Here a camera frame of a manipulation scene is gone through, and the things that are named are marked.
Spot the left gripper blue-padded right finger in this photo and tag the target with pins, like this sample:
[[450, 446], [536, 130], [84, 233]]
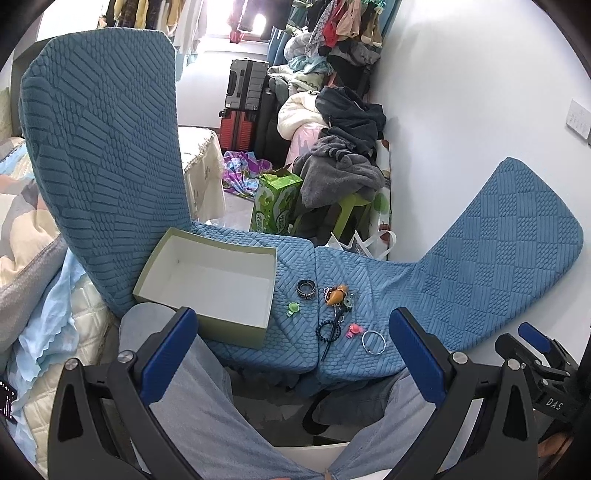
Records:
[[532, 335]]

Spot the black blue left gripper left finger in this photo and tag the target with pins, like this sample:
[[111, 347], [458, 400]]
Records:
[[101, 424]]

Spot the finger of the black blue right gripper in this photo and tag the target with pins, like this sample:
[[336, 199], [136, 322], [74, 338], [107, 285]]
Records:
[[483, 424]]

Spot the blue quilted right chair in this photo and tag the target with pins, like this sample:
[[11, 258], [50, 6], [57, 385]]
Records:
[[510, 246]]

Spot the blue quilted chair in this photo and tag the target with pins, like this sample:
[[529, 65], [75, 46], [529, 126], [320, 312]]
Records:
[[510, 246], [98, 113]]

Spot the light blue quilted bedding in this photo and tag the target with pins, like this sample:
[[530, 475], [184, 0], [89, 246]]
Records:
[[50, 310]]

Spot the right leg in jeans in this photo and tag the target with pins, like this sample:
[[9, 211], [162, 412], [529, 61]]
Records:
[[396, 414]]

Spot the pink hat hair clip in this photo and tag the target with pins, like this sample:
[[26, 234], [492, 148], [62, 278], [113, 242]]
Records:
[[353, 330]]

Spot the green cardboard box white inside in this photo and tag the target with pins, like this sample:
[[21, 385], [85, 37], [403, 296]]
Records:
[[229, 286]]

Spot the orange gourd pendant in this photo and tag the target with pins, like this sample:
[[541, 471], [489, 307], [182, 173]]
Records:
[[334, 295]]

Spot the white plastic bag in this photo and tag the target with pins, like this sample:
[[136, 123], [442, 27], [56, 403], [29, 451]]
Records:
[[378, 246]]

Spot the green plastic stool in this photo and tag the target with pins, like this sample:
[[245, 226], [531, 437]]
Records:
[[345, 216]]

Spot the black beige patterned bangle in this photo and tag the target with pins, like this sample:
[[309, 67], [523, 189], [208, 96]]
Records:
[[306, 289]]

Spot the green hat hair clip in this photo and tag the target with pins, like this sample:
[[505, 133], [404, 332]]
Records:
[[293, 308]]

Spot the grey fleece garment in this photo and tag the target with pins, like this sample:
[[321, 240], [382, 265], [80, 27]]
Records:
[[331, 171]]

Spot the dark navy jacket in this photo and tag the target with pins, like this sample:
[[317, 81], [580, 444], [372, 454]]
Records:
[[347, 116]]

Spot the beige lace tablecloth table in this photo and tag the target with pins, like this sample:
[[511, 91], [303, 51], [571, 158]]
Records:
[[202, 164]]

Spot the green printed carton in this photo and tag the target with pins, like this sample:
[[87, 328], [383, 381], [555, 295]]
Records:
[[274, 201]]

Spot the purple patterned cloth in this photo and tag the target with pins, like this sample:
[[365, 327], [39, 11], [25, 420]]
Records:
[[241, 172]]

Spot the blue quilted left chair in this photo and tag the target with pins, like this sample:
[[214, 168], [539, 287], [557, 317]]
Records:
[[98, 113]]

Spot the white puffy coat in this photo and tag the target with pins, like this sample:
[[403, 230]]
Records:
[[298, 110]]

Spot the red suitcase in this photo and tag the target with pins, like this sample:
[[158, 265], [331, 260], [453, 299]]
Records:
[[237, 128]]

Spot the hanging clothes pile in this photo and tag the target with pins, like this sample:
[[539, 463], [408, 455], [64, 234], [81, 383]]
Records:
[[328, 43]]

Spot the silver ring bangle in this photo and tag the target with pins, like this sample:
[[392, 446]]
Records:
[[374, 342]]

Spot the white wall switch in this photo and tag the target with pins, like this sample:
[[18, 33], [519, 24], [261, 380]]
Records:
[[579, 120]]

